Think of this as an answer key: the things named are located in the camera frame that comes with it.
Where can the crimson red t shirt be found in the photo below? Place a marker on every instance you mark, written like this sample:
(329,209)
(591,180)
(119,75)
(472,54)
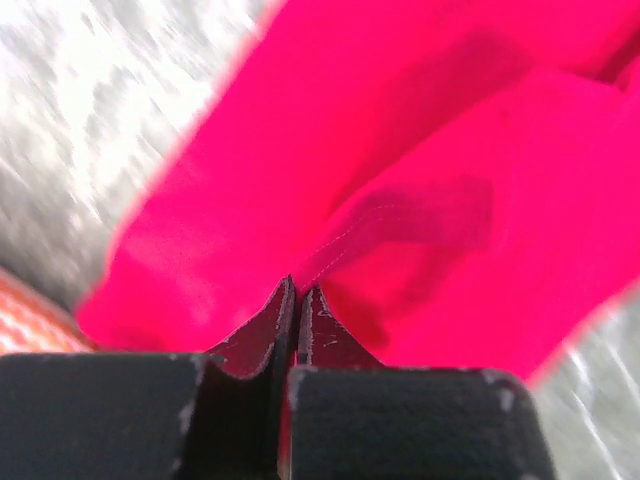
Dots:
(460,177)

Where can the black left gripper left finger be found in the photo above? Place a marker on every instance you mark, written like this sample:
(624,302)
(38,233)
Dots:
(212,415)

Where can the white plastic laundry basket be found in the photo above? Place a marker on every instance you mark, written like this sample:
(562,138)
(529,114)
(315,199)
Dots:
(30,323)

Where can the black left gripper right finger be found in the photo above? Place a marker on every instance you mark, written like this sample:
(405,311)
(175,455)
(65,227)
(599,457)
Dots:
(353,418)

